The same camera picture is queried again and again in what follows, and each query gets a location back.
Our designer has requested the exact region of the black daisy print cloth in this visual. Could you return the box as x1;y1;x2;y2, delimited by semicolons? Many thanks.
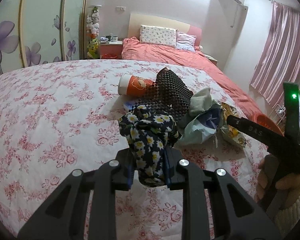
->
118;105;180;187

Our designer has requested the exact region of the blue tissue pack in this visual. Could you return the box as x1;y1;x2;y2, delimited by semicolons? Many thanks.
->
123;100;224;149

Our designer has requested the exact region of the yellow snack wrapper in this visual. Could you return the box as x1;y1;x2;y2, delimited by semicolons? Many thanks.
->
221;102;247;149

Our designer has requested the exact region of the grey green sock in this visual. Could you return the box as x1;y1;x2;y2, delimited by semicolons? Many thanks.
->
189;87;212;117

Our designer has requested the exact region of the black mesh foam mat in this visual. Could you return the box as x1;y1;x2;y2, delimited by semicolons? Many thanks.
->
132;67;193;122

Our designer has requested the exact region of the orange white paper cup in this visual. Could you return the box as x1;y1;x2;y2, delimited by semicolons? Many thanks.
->
117;74;153;98

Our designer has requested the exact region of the white knit sleeve forearm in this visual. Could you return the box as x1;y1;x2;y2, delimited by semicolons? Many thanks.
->
274;196;300;238

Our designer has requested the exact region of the person's right hand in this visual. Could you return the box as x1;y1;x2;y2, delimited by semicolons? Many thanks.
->
254;158;300;210

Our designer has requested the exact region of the orange plastic laundry basket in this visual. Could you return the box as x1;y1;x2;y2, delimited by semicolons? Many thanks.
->
253;113;284;136

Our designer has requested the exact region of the floral pink white tablecloth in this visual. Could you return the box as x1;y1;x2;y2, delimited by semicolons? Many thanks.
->
0;60;267;239

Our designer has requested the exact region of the pink striped curtain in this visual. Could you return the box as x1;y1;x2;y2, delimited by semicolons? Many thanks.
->
250;2;300;107

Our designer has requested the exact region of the right nightstand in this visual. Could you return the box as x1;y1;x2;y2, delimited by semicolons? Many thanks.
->
204;54;218;66

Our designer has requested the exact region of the bed with coral duvet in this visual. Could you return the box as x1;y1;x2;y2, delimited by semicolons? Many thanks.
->
121;37;261;120

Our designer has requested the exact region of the striped pink pillow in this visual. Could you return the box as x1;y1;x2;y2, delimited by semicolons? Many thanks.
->
175;31;197;52

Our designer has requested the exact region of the left pink nightstand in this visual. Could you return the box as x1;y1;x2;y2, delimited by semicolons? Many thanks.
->
99;41;123;59

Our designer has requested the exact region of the floral white pillow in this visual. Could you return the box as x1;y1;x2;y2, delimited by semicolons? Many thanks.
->
140;25;177;48

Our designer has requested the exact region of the beige pink headboard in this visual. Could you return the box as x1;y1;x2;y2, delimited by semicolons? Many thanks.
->
127;13;202;46

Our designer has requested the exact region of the hanging plush toy stack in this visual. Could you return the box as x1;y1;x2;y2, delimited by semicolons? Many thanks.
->
86;6;100;59

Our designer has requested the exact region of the sliding floral wardrobe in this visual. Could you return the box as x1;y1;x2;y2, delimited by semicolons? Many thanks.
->
0;0;87;75

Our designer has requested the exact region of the white wire rack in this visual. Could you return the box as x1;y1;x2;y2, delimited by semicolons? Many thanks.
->
274;104;286;125

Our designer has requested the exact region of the white wall socket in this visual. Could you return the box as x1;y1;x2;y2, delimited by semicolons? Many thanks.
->
116;7;126;11

